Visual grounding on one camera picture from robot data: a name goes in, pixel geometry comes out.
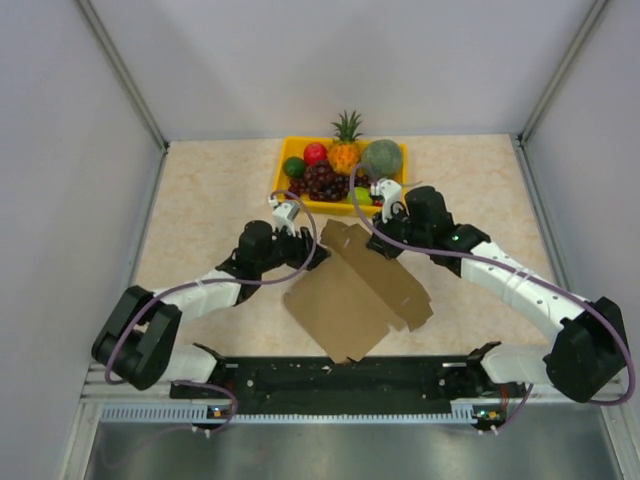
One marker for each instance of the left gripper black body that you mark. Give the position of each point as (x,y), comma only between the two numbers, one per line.
(285,249)

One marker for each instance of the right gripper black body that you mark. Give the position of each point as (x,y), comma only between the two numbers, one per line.
(397,227)

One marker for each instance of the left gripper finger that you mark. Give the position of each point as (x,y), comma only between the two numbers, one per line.
(315,262)
(315,248)

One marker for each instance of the brown cardboard box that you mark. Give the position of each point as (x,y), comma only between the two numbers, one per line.
(351,301)

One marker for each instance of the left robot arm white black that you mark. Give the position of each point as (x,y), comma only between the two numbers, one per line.
(137,345)

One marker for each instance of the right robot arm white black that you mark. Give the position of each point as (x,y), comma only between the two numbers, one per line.
(586,342)

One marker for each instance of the light green apple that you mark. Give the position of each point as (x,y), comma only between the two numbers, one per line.
(360,195)

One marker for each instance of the purple grape bunch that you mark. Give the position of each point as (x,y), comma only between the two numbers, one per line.
(320,183)

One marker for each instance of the green netted melon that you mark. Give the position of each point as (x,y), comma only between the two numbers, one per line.
(384,156)

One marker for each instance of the dark green lime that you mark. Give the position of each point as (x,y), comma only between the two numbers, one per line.
(294,167)

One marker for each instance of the pineapple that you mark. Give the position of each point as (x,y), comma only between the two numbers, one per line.
(344,153)

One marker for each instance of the red apple at back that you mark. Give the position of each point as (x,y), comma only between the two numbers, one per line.
(314,153)

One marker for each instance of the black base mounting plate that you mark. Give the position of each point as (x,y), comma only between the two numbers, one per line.
(375,385)

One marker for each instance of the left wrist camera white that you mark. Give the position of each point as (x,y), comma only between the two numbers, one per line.
(284,214)

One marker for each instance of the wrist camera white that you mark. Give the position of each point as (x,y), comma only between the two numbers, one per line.
(392,193)
(284,214)

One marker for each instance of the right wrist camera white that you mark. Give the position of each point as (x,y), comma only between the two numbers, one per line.
(392,193)

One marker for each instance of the white cable duct strip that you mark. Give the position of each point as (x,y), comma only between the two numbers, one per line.
(205,414)

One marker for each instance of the left aluminium frame post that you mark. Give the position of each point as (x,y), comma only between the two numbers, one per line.
(121,72)

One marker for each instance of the aluminium frame post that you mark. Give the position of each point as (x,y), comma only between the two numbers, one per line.
(121,72)
(587,29)

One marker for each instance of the right aluminium frame post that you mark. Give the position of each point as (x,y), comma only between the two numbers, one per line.
(587,29)

